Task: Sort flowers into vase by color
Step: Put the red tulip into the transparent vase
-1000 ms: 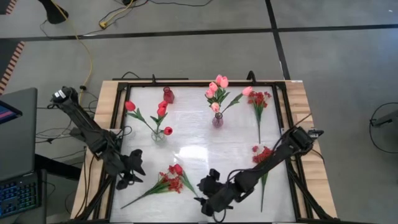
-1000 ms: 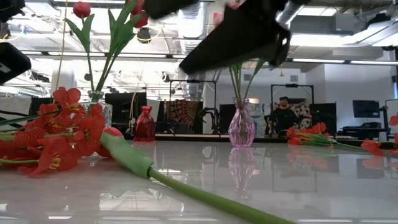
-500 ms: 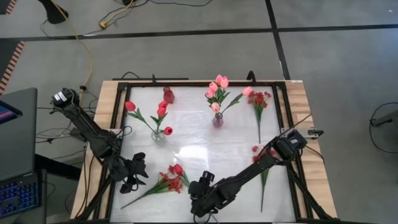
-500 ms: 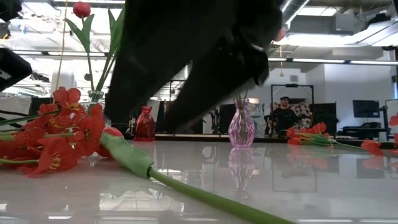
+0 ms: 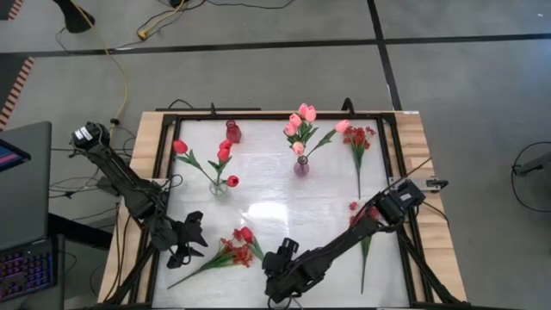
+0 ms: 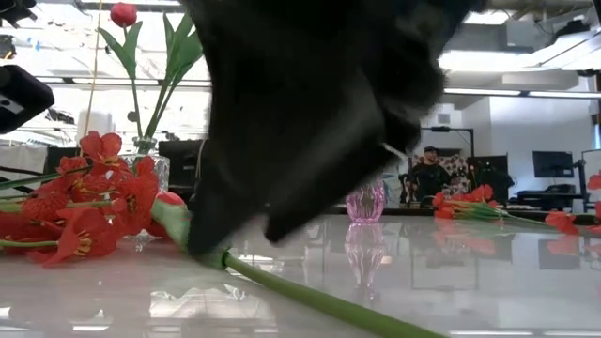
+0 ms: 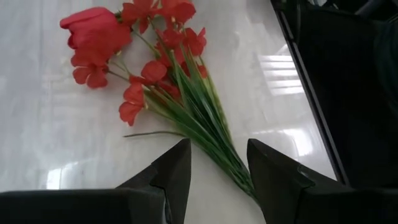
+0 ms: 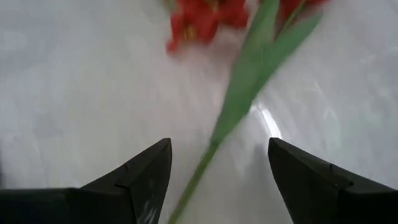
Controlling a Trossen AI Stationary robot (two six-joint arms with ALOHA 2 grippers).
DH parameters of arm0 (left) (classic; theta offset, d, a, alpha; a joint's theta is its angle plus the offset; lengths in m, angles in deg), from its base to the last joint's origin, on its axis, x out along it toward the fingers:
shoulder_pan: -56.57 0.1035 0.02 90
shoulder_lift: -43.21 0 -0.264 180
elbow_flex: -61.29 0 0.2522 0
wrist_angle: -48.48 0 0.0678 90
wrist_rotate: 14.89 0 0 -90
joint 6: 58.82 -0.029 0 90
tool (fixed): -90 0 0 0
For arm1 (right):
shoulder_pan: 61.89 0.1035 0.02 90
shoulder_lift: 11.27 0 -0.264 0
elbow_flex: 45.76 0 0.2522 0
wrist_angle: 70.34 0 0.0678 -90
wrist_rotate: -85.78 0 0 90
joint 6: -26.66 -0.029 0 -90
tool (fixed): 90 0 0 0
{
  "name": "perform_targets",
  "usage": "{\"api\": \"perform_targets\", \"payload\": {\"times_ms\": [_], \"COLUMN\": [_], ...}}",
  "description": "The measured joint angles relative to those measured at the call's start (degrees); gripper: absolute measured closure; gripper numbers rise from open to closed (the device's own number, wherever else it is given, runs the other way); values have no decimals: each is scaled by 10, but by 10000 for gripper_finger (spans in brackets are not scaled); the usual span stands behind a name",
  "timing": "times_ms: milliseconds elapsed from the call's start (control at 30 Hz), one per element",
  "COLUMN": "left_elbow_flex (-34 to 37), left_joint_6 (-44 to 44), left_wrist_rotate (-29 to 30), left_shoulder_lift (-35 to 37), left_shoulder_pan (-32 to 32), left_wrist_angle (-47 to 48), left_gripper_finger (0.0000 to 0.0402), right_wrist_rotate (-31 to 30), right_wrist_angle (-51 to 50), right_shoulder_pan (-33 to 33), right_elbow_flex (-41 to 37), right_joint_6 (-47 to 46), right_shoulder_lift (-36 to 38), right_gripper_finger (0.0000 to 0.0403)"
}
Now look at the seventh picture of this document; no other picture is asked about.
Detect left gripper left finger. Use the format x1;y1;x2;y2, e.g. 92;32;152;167
0;138;192;224

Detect red small-blossom flower bunch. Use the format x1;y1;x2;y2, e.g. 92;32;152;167
70;0;259;202

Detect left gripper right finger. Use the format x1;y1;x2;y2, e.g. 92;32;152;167
248;139;398;224

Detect red artificial tulip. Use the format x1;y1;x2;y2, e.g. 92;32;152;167
59;6;133;68

